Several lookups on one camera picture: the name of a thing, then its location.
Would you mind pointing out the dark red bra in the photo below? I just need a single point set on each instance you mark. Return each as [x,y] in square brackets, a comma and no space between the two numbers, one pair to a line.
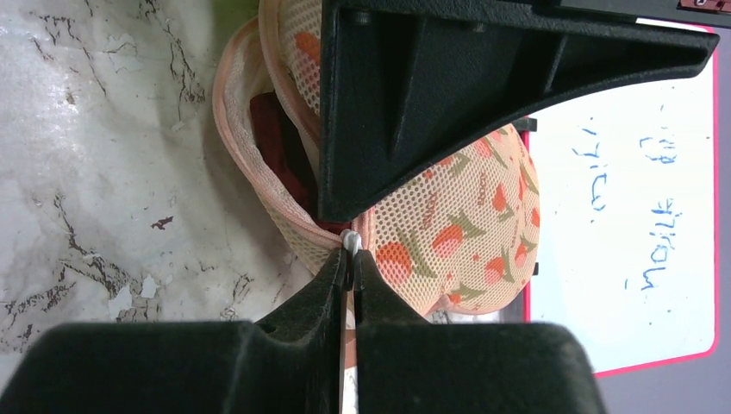
[282,150]

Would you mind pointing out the floral mesh laundry bag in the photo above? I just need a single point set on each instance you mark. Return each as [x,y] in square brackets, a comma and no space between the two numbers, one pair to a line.
[460,237]

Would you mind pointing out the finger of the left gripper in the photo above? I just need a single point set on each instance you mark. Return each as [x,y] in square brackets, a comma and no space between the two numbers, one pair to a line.
[404,84]

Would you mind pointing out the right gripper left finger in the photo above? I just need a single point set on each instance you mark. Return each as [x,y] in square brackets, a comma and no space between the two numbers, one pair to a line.
[290,361]

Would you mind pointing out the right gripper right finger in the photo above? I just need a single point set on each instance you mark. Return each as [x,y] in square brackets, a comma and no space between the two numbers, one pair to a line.
[406,364]

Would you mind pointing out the pink framed whiteboard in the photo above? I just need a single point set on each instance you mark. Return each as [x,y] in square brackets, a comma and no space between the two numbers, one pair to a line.
[627,255]

